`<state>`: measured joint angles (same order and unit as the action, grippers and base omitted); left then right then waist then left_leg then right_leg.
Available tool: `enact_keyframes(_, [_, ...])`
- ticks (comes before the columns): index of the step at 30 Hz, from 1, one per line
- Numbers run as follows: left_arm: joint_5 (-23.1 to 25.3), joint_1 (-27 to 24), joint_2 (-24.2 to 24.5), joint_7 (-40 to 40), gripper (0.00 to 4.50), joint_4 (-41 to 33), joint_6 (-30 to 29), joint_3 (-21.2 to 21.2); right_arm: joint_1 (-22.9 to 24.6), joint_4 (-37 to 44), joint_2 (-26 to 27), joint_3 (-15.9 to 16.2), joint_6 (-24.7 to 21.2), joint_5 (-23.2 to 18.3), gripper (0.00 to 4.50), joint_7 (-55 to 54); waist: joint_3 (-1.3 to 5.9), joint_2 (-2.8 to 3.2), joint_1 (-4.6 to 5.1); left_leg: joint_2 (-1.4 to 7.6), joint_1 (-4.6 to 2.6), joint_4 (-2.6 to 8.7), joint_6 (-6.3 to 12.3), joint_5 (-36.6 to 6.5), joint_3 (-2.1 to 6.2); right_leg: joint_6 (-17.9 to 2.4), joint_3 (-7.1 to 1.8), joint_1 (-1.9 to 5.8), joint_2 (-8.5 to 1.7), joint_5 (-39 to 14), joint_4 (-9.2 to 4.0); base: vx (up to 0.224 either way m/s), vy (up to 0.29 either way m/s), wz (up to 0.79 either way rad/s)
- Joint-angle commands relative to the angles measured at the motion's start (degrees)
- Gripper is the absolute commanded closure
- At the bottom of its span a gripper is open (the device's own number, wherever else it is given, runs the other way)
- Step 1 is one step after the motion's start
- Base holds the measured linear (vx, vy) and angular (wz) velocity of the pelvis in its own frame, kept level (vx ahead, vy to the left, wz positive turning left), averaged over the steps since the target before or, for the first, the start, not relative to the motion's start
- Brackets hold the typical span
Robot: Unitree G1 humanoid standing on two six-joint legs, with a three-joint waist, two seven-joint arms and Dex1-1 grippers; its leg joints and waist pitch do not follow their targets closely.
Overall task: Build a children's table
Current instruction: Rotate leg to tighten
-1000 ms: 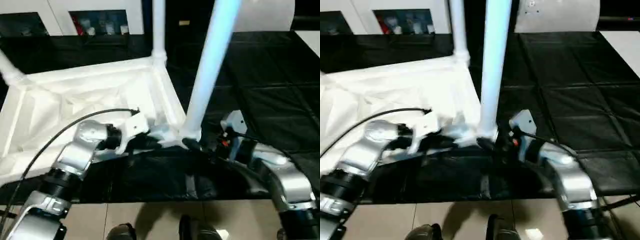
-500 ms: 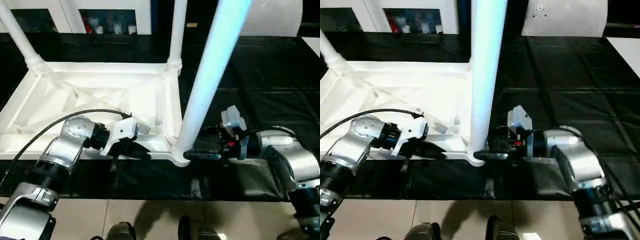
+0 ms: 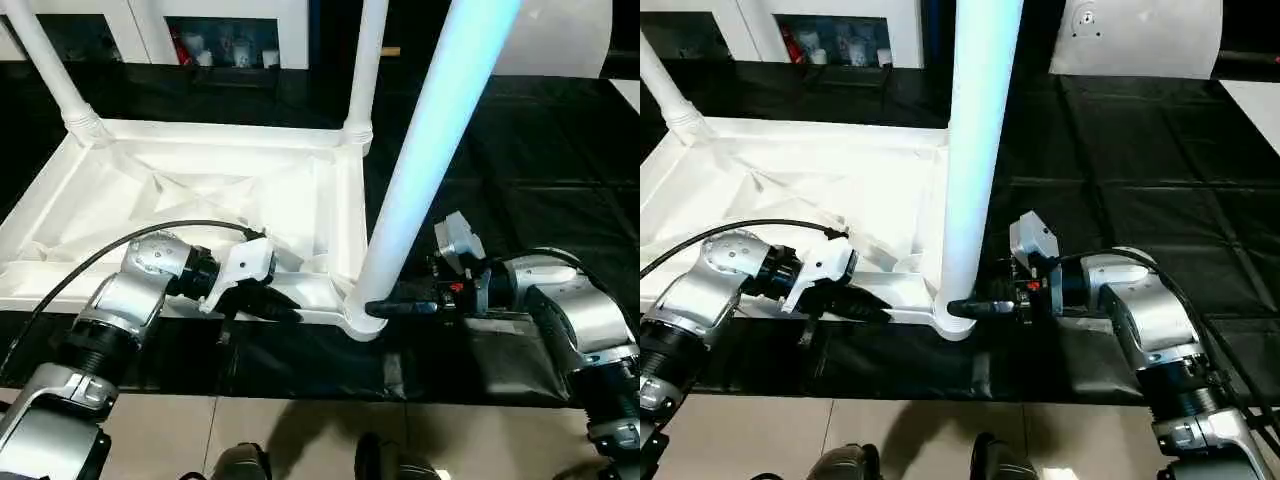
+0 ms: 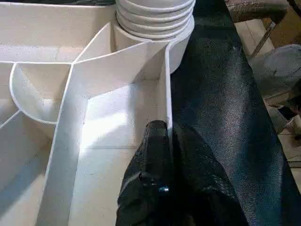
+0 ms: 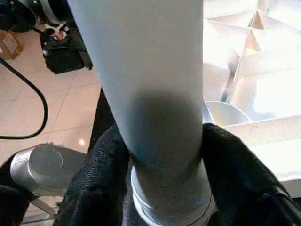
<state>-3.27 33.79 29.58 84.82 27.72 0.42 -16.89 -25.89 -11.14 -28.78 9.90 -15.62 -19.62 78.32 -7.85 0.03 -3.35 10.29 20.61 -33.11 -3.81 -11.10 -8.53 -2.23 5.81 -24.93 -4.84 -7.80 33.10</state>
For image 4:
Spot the grey chair seat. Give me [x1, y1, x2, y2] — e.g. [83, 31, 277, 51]
[260, 44, 301, 97]

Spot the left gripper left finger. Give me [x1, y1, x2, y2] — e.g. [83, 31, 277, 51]
[115, 120, 176, 226]

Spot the chrome tube frame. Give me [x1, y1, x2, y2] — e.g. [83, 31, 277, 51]
[246, 20, 279, 61]

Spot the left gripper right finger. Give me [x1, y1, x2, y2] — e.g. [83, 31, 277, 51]
[170, 124, 251, 226]

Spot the black work mat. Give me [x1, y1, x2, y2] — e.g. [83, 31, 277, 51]
[166, 0, 301, 226]

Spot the white plastic table leg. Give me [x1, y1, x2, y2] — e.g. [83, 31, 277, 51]
[115, 0, 197, 41]

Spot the white plastic table top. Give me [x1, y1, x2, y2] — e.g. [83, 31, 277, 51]
[0, 0, 196, 226]

